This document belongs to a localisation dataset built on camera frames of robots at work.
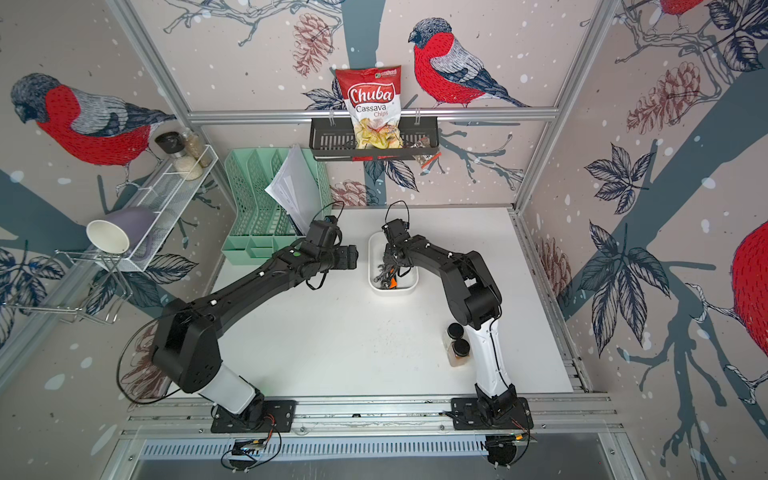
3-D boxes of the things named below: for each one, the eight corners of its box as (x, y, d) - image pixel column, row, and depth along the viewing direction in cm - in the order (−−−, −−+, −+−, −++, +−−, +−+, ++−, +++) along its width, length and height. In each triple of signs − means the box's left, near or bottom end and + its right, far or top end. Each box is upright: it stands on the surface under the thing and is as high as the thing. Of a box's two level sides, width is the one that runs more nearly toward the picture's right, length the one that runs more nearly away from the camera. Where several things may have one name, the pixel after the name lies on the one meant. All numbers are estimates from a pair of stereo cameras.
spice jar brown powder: (449, 367, 83) (455, 354, 75) (447, 352, 86) (453, 338, 78) (464, 367, 83) (471, 354, 75) (461, 352, 86) (468, 338, 78)
